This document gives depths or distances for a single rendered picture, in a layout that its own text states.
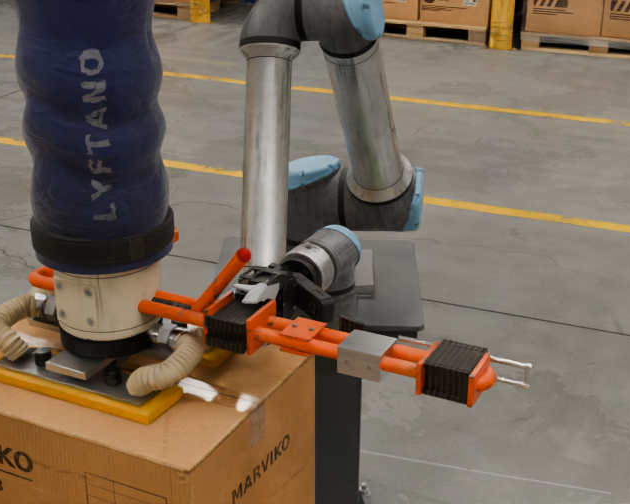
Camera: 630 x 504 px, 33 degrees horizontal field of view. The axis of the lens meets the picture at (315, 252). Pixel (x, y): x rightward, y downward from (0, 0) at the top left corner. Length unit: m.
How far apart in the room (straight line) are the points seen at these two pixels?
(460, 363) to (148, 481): 0.49
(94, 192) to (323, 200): 0.93
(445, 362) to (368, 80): 0.77
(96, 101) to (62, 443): 0.52
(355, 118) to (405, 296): 0.52
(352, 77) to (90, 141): 0.67
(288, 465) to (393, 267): 0.93
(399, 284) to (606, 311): 1.83
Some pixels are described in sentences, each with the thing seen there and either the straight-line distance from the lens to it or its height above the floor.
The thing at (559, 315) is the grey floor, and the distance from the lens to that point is 4.20.
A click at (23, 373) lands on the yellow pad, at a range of 1.79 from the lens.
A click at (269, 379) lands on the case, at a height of 0.95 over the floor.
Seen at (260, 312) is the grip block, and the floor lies 1.11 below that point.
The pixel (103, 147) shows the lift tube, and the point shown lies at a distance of 1.58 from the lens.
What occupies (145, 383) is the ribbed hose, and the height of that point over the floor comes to 1.00.
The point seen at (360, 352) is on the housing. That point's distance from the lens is 1.53.
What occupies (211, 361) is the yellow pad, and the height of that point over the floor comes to 0.96.
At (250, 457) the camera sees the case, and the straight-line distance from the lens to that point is 1.70.
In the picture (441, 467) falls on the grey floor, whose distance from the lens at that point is 3.23.
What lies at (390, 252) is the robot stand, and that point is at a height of 0.75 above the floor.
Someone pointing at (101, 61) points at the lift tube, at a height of 1.48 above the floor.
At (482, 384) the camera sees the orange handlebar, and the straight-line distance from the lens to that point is 1.48.
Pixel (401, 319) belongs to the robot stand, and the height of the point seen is 0.75.
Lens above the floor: 1.82
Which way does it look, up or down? 23 degrees down
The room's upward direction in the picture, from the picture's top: straight up
